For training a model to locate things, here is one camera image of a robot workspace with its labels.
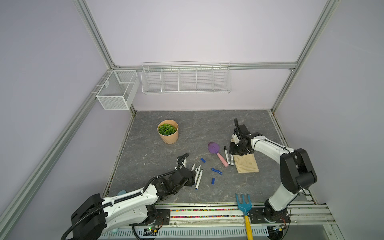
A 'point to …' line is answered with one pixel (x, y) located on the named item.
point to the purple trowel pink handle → (214, 147)
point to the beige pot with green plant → (168, 131)
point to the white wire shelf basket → (186, 77)
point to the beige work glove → (246, 163)
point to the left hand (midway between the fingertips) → (190, 175)
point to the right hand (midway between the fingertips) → (232, 152)
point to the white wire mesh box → (118, 89)
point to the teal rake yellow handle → (246, 207)
